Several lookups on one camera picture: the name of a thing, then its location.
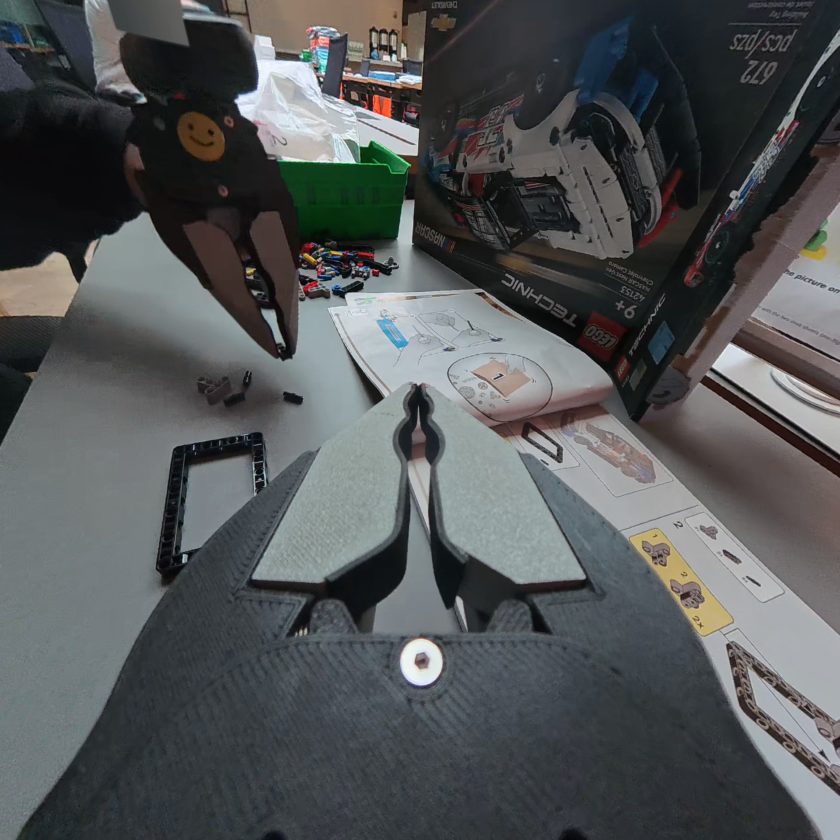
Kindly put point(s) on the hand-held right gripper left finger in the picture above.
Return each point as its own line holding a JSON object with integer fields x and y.
{"x": 328, "y": 518}

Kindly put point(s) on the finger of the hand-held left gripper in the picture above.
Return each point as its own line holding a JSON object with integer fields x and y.
{"x": 279, "y": 262}
{"x": 220, "y": 262}

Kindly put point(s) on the person's left forearm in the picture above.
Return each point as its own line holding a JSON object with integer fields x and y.
{"x": 59, "y": 177}

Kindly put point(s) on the pile of small lego pieces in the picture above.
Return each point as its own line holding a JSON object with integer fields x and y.
{"x": 348, "y": 262}

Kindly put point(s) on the green plastic bin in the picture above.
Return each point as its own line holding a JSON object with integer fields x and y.
{"x": 348, "y": 197}

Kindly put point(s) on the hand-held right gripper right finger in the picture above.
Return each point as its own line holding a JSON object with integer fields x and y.
{"x": 505, "y": 518}

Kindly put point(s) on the lego set box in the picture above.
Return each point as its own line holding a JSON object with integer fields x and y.
{"x": 590, "y": 131}

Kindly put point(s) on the black lego frame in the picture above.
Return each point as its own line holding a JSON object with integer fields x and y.
{"x": 172, "y": 499}
{"x": 262, "y": 295}

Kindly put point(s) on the lego instruction booklet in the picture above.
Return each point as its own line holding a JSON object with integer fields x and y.
{"x": 420, "y": 328}

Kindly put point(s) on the clear plastic bag of parts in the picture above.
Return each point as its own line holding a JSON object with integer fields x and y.
{"x": 328, "y": 141}

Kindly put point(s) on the printed paper sheet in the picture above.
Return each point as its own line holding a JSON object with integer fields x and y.
{"x": 807, "y": 295}

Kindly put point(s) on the black office chair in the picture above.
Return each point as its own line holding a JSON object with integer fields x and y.
{"x": 334, "y": 62}

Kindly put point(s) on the grey lego connector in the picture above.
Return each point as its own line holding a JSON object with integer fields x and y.
{"x": 211, "y": 388}

